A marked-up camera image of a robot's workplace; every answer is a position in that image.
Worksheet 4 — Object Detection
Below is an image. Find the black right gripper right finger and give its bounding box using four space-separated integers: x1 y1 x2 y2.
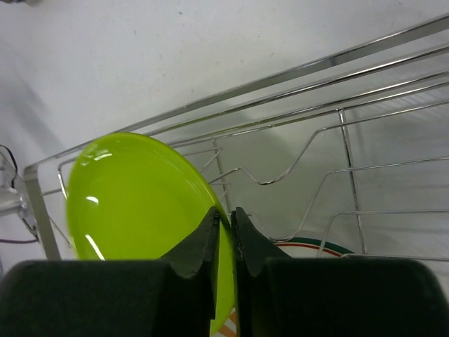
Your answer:
231 208 448 336

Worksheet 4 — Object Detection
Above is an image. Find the lime green plate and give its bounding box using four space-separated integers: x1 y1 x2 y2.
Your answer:
66 133 234 336

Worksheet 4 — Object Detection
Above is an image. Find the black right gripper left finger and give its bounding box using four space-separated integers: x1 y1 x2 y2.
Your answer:
1 208 220 336

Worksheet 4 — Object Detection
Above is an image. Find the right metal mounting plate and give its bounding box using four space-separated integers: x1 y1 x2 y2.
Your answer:
1 145 39 244

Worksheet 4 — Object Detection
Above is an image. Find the wire dish rack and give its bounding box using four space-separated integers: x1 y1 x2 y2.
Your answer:
24 14 448 263

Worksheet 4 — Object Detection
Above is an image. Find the white plate with red rim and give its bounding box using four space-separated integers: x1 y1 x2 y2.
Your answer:
219 237 355 337

